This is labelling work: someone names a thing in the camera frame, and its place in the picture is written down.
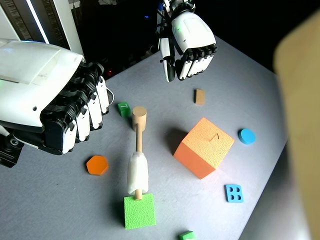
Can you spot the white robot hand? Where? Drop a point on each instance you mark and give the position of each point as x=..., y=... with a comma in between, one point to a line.
x=192, y=32
x=37, y=75

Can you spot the wooden mallet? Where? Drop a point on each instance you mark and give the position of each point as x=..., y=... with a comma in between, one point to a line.
x=138, y=117

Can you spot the large orange foam cube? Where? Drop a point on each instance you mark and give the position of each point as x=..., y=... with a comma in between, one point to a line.
x=200, y=162

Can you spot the tan rectangular wooden block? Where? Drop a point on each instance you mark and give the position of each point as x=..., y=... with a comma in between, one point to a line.
x=199, y=97

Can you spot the orange hexagon block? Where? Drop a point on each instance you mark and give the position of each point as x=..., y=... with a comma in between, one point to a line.
x=97, y=165

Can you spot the blue round disc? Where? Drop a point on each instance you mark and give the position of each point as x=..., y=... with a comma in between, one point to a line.
x=246, y=136

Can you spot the blue square block with holes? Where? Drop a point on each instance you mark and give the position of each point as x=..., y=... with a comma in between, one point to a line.
x=228, y=193

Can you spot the blurred beige panel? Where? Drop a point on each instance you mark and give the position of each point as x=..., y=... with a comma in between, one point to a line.
x=300, y=100

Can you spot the grey table cloth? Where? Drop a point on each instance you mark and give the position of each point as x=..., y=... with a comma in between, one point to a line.
x=62, y=200

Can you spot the large green foam cube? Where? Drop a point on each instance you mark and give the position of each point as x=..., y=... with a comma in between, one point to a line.
x=139, y=212

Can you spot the white frame with light strip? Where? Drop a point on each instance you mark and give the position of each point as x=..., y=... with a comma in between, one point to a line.
x=67, y=25

